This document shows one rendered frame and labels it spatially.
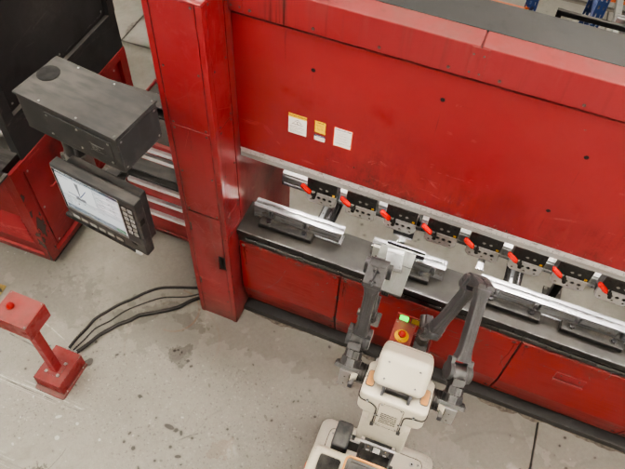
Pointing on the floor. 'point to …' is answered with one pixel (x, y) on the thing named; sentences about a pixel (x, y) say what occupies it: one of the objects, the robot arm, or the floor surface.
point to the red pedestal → (23, 305)
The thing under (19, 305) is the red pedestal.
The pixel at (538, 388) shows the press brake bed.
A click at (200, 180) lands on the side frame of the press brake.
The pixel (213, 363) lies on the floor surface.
